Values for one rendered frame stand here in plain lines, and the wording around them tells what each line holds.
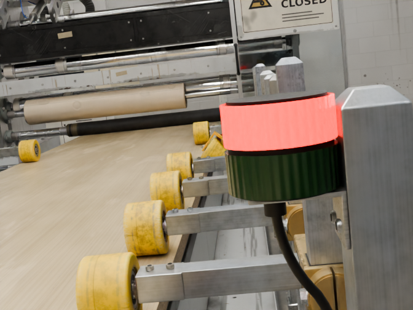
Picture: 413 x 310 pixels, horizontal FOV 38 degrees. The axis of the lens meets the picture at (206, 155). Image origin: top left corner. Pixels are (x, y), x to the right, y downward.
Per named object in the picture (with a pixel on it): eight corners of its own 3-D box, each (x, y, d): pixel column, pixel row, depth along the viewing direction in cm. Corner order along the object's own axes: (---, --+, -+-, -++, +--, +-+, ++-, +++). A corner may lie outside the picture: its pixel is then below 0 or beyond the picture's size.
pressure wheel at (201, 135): (208, 129, 206) (211, 147, 211) (208, 116, 213) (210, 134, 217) (190, 131, 207) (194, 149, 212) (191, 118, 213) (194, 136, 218)
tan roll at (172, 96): (291, 95, 295) (289, 71, 293) (293, 97, 283) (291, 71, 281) (13, 125, 306) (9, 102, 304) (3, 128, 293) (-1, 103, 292)
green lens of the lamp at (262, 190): (332, 171, 35) (329, 133, 34) (351, 193, 29) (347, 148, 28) (229, 181, 35) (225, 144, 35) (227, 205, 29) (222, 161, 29)
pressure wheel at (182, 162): (190, 179, 133) (195, 190, 140) (188, 146, 136) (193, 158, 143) (165, 181, 133) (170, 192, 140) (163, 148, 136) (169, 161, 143)
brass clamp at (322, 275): (346, 272, 67) (342, 229, 67) (372, 323, 54) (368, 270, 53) (291, 277, 68) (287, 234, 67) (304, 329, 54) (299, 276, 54)
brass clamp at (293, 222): (318, 216, 92) (315, 184, 91) (330, 242, 79) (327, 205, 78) (278, 220, 92) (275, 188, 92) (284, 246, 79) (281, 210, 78)
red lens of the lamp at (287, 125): (329, 128, 34) (325, 90, 34) (346, 142, 28) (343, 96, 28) (225, 139, 35) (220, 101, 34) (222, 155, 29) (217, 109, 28)
